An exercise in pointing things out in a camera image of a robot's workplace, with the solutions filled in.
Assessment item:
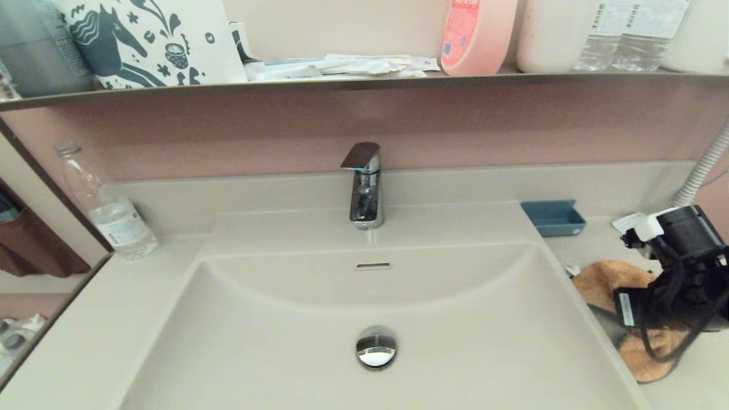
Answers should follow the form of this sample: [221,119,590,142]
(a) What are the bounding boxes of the orange microfibre cloth grey trim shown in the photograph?
[572,260,687,383]

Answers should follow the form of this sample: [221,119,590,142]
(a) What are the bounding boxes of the chrome single-lever faucet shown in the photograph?
[341,142,383,230]

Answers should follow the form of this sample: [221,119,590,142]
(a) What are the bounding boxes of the white ceramic sink basin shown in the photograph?
[114,242,644,410]

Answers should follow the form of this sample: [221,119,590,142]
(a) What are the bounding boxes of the white packet with blue print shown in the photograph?
[612,212,647,234]

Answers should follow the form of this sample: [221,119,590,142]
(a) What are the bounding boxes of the blue plastic soap dish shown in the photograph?
[521,199,587,237]

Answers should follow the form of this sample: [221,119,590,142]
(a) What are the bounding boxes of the white ribbed container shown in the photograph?
[662,0,729,75]

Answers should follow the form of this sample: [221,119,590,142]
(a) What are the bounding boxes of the cream plastic jar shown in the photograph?
[516,0,599,74]

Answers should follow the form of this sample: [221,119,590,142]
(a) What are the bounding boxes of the chrome drain stopper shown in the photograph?
[356,325,398,370]

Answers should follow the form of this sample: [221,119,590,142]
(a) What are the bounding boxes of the pink plastic bottle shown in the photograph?
[440,0,518,77]

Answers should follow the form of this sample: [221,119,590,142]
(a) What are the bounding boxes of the pile of white paper packets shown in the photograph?
[244,54,442,82]

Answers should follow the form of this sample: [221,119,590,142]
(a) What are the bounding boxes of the clear plastic water bottle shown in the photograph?
[55,142,159,261]

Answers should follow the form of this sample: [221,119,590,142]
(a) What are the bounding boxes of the white bag with horse print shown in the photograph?
[51,0,248,91]

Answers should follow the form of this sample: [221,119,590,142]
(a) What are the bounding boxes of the white corrugated hose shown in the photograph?
[672,122,729,207]

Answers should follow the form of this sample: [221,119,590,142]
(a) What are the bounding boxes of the brown wall shelf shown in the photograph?
[0,65,729,113]

